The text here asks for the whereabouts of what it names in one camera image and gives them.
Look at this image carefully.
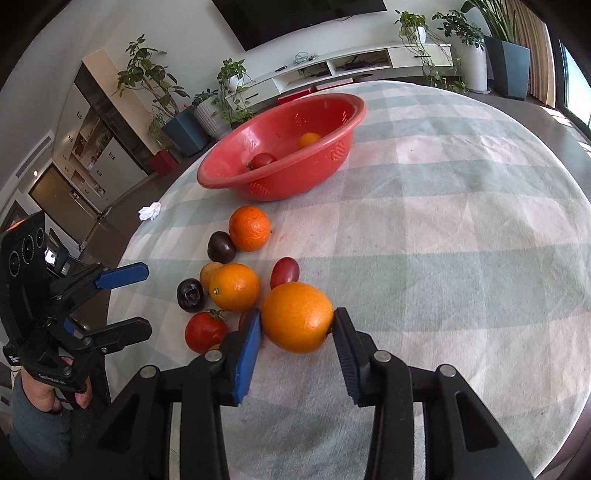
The bumpy orange mandarin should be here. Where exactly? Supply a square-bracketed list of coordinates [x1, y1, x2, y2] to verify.
[228, 206, 271, 253]

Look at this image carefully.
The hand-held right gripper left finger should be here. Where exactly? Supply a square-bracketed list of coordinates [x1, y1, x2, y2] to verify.
[88, 307, 263, 480]

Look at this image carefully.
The medium smooth orange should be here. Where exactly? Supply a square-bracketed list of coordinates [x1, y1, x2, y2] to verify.
[209, 263, 262, 312]

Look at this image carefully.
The trailing plant in white pot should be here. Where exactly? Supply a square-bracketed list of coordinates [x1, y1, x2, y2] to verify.
[394, 10, 467, 93]
[216, 58, 259, 127]

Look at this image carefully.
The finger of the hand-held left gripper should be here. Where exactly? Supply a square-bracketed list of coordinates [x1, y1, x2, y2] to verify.
[65, 316, 153, 355]
[50, 261, 150, 305]

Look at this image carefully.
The white television cabinet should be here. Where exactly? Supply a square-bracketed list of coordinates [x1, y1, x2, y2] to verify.
[240, 42, 453, 95]

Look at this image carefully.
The large smooth orange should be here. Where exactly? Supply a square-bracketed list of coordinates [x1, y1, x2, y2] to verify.
[261, 282, 334, 354]

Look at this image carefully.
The red bin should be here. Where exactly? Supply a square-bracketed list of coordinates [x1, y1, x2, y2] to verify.
[148, 148, 178, 175]

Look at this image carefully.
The red tomato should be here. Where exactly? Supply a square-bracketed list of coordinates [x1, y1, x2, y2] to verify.
[248, 152, 278, 171]
[185, 310, 230, 354]

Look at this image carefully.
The window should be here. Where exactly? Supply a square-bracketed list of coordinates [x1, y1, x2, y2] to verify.
[551, 39, 591, 132]

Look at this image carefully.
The dark purple plum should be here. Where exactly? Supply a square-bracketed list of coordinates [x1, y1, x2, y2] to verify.
[207, 231, 238, 264]
[177, 278, 205, 313]

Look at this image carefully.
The red plastic colander bowl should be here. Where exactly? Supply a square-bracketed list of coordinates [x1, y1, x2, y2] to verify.
[197, 93, 367, 202]

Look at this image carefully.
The person's left hand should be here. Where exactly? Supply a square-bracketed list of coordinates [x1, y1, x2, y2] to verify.
[21, 355, 93, 414]

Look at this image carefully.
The plant in ribbed white pot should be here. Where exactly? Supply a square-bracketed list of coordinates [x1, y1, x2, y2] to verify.
[191, 90, 232, 139]

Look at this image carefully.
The plant in tall white pot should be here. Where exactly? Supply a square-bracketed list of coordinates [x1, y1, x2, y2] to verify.
[431, 10, 491, 93]

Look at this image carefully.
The beige curtain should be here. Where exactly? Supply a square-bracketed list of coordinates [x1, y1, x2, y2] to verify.
[519, 0, 555, 107]

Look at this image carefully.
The large plant in dark pot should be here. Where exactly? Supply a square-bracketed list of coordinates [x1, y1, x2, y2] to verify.
[462, 0, 532, 101]

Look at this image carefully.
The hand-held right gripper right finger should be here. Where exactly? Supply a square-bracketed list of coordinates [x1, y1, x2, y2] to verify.
[332, 307, 539, 480]

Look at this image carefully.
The white and brown wall cupboard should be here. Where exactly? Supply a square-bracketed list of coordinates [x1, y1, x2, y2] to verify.
[53, 48, 158, 204]

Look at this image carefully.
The oval red plum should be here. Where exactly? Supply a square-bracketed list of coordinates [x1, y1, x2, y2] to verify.
[270, 257, 301, 291]

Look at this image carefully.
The tall plant in blue pot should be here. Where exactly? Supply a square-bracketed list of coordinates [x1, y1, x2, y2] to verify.
[113, 34, 211, 155]

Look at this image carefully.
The black wall television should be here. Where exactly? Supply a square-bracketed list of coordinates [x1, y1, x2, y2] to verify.
[211, 0, 387, 52]

